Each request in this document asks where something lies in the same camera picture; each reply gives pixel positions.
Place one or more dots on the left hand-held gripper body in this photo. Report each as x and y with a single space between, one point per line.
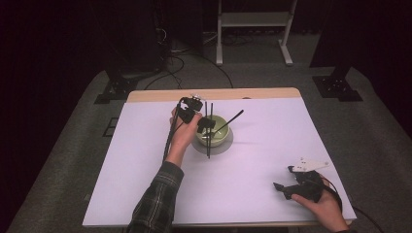
191 108

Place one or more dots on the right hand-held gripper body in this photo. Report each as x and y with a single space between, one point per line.
307 186

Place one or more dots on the pale green bowl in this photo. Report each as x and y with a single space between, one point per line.
223 129

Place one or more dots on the person's left hand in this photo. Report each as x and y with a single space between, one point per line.
183 136

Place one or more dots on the person's right hand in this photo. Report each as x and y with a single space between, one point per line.
328 210

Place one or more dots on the white round plate rim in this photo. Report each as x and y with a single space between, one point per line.
223 147

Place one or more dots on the white table cover sheet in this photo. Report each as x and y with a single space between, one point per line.
252 181

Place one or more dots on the black stand base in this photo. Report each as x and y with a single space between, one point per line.
116 89
336 87

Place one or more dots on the dark cabinet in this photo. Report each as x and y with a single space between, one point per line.
145 39

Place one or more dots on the black floor outlet frame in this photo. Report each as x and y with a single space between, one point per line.
105 129

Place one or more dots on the white metal stand frame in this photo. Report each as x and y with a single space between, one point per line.
252 19

